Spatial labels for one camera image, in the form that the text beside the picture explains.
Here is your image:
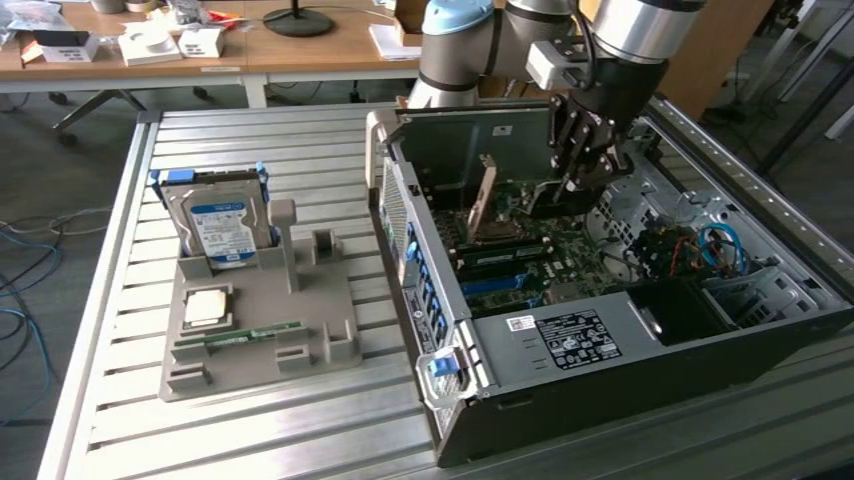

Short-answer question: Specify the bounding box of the blue case latch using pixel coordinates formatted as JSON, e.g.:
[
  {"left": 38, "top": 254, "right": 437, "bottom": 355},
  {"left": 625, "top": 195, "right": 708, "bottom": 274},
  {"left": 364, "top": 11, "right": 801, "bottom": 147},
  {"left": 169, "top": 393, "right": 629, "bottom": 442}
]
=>
[{"left": 425, "top": 351, "right": 464, "bottom": 381}]

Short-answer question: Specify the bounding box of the wooden desk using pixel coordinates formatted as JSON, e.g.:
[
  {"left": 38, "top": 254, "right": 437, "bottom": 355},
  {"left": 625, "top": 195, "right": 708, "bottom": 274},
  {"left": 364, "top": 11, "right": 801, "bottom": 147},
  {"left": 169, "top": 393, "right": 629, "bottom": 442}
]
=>
[{"left": 0, "top": 0, "right": 509, "bottom": 109}]

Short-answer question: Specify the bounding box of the red orange wire bundle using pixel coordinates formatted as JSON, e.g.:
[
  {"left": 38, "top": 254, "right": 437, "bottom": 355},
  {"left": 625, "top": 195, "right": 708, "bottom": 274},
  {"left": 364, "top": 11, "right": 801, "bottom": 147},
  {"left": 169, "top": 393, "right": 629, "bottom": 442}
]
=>
[{"left": 670, "top": 234, "right": 706, "bottom": 274}]

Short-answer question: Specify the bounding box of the black round lamp base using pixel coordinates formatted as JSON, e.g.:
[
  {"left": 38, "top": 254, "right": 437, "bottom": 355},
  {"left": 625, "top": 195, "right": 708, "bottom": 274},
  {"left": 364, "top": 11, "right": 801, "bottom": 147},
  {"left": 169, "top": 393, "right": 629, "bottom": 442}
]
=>
[{"left": 262, "top": 0, "right": 336, "bottom": 38}]

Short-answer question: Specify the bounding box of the white floor cable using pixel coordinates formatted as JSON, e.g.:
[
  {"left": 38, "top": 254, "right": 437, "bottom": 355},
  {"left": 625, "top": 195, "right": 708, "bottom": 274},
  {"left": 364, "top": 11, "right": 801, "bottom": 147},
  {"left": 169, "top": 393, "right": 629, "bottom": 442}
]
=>
[{"left": 0, "top": 207, "right": 113, "bottom": 239}]

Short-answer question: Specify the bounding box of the grey metal disk bay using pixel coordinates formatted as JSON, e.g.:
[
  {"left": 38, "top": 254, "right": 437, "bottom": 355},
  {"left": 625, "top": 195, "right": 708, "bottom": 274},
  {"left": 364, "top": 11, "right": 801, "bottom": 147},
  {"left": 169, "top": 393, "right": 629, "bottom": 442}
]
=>
[{"left": 700, "top": 264, "right": 827, "bottom": 331}]

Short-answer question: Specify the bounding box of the green RAM stick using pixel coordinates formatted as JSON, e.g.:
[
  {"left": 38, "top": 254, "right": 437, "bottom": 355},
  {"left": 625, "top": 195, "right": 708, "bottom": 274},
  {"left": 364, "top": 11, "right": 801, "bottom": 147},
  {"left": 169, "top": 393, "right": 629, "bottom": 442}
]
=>
[{"left": 199, "top": 322, "right": 302, "bottom": 346}]

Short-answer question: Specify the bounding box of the silver CPU chip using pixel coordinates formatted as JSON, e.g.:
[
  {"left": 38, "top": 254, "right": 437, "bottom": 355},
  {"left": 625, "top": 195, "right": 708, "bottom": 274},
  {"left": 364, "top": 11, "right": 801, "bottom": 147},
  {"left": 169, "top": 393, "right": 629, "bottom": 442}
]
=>
[{"left": 183, "top": 288, "right": 233, "bottom": 329}]

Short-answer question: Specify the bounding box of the brown wooden cabinet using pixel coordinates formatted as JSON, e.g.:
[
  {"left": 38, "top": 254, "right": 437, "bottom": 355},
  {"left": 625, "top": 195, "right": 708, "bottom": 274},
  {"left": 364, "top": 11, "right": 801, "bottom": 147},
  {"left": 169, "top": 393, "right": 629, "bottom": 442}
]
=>
[{"left": 657, "top": 0, "right": 777, "bottom": 121}]

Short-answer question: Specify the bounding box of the black plastic air duct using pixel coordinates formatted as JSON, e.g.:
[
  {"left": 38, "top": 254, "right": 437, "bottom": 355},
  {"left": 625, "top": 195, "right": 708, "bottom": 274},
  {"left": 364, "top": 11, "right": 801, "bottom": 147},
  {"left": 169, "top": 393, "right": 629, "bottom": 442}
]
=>
[{"left": 626, "top": 278, "right": 741, "bottom": 347}]

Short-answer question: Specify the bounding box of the black camera cable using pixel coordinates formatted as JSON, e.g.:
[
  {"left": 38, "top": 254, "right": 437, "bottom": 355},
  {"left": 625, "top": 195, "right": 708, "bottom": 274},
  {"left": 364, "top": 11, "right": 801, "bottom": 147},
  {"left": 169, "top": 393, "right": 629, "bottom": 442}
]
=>
[{"left": 570, "top": 0, "right": 602, "bottom": 91}]

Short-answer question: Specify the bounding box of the white box with black lid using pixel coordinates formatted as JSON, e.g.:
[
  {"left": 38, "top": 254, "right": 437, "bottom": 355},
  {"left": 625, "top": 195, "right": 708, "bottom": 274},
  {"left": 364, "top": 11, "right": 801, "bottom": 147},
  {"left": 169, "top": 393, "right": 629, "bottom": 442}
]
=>
[{"left": 33, "top": 29, "right": 102, "bottom": 64}]

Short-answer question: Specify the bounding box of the blue data wire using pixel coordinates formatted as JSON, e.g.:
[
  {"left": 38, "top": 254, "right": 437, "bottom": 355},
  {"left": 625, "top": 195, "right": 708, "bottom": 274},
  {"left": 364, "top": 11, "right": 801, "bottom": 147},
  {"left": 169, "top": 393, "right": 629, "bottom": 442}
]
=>
[{"left": 697, "top": 222, "right": 753, "bottom": 279}]

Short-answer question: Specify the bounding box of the white flat cardboard box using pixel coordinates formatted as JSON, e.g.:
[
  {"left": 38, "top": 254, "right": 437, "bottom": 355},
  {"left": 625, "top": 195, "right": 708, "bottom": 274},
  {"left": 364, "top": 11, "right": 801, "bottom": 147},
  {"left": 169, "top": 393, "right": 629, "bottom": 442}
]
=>
[{"left": 118, "top": 22, "right": 183, "bottom": 67}]

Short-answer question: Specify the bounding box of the hard disk in blue caddy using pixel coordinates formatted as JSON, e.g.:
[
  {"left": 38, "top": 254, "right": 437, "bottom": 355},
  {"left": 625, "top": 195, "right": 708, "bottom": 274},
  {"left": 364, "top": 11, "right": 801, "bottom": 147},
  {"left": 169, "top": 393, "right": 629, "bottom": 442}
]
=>
[{"left": 147, "top": 162, "right": 273, "bottom": 274}]

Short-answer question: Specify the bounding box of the small white labelled box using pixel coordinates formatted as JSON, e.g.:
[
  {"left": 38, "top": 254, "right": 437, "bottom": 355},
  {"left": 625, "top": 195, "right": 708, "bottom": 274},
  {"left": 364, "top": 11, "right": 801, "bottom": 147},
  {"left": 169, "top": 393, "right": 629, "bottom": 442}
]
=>
[{"left": 178, "top": 27, "right": 226, "bottom": 59}]

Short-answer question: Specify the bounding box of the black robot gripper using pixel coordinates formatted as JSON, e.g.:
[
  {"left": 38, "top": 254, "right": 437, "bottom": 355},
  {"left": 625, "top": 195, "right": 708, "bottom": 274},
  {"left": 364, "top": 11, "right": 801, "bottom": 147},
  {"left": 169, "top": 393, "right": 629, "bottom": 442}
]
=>
[{"left": 546, "top": 52, "right": 672, "bottom": 194}]

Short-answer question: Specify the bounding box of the grey power supply unit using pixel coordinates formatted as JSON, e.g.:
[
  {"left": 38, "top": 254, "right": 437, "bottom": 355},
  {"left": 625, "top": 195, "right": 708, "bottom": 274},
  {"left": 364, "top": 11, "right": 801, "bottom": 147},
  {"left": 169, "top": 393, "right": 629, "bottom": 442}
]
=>
[{"left": 466, "top": 292, "right": 662, "bottom": 399}]

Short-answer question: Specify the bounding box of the white tape roll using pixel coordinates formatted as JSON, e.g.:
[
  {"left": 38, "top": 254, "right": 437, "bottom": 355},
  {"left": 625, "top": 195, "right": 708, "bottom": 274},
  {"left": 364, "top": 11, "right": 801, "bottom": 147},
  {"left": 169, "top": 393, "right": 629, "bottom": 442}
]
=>
[{"left": 127, "top": 29, "right": 177, "bottom": 54}]

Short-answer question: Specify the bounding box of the white paper stack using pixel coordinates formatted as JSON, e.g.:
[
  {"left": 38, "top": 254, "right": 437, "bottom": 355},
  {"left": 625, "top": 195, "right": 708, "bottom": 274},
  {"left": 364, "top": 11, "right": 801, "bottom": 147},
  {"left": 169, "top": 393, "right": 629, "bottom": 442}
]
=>
[{"left": 369, "top": 23, "right": 424, "bottom": 62}]

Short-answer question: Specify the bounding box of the black open PC case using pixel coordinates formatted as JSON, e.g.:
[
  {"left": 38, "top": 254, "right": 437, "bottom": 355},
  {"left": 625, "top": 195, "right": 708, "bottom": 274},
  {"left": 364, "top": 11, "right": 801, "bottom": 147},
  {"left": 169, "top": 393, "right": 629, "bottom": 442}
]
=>
[{"left": 365, "top": 91, "right": 854, "bottom": 469}]

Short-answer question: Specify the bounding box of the blue floor cable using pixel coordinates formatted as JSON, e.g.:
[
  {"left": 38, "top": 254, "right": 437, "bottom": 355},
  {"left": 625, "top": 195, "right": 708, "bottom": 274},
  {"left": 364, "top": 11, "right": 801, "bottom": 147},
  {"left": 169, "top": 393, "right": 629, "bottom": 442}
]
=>
[{"left": 0, "top": 234, "right": 66, "bottom": 426}]

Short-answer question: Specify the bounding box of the blue expansion slot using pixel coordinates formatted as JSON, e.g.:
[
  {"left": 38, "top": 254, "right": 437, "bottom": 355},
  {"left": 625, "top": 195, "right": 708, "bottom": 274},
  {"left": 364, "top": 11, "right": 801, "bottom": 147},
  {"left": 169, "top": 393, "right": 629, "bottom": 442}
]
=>
[{"left": 464, "top": 274, "right": 533, "bottom": 297}]

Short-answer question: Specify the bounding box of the green motherboard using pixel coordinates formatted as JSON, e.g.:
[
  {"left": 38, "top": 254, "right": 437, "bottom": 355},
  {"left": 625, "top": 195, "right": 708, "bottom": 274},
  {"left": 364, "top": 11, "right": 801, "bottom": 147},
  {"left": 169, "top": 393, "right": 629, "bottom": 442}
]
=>
[{"left": 426, "top": 179, "right": 642, "bottom": 319}]

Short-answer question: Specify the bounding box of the clear plastic bag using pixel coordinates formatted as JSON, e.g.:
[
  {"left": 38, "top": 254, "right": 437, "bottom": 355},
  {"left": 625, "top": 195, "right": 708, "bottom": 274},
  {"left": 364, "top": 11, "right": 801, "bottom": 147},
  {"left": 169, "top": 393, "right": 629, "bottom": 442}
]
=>
[{"left": 163, "top": 0, "right": 210, "bottom": 26}]

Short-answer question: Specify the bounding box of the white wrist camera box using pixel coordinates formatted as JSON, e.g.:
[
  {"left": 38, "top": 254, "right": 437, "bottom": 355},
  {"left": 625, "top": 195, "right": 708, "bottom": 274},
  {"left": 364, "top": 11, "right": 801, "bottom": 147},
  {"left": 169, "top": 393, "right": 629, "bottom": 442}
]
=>
[{"left": 525, "top": 41, "right": 590, "bottom": 92}]

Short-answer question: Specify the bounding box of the grey printed parts rack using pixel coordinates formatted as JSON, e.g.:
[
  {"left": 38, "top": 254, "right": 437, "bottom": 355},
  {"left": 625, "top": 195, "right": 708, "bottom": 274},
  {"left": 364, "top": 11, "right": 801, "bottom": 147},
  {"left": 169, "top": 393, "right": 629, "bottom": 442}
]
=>
[{"left": 158, "top": 198, "right": 366, "bottom": 404}]

